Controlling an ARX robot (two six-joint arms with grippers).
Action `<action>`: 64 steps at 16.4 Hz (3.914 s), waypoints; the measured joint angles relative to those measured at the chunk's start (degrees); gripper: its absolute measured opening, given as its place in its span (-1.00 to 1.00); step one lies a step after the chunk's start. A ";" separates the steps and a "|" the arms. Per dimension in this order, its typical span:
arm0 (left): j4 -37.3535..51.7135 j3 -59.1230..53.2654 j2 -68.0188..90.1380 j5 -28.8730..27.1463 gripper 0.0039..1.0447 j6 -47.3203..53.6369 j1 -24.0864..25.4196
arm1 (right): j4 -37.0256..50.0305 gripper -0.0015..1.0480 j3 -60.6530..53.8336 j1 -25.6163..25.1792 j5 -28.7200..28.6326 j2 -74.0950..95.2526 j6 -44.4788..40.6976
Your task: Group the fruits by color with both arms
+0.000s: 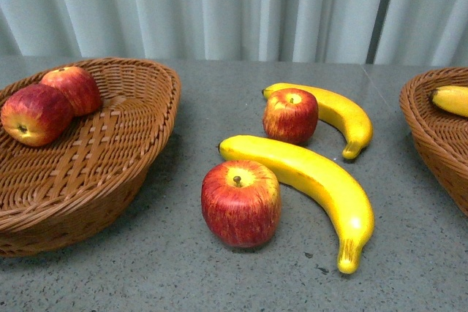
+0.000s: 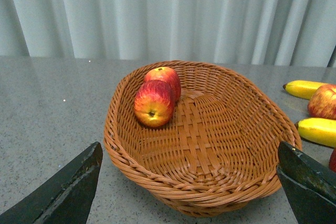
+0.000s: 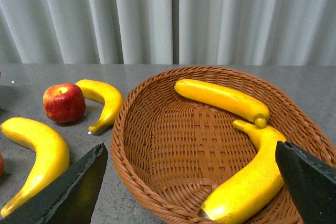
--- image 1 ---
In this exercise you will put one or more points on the large yellow banana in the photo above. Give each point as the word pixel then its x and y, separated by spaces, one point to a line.
pixel 328 184

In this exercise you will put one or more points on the red apple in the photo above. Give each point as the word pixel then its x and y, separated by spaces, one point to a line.
pixel 241 203
pixel 291 115
pixel 36 115
pixel 78 86

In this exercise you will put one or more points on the far yellow banana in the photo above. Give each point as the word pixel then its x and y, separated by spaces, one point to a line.
pixel 340 112

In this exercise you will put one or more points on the pale pleated curtain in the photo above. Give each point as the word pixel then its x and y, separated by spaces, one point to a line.
pixel 400 32

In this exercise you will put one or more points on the right brown wicker basket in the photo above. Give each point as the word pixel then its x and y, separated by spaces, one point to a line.
pixel 440 138

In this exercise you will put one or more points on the yellow banana in basket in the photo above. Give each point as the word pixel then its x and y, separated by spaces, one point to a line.
pixel 451 98

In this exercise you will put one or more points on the left brown wicker basket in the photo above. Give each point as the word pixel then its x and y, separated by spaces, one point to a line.
pixel 73 188

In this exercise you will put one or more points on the brown wicker basket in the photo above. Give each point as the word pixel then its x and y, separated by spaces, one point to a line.
pixel 440 138
pixel 73 188

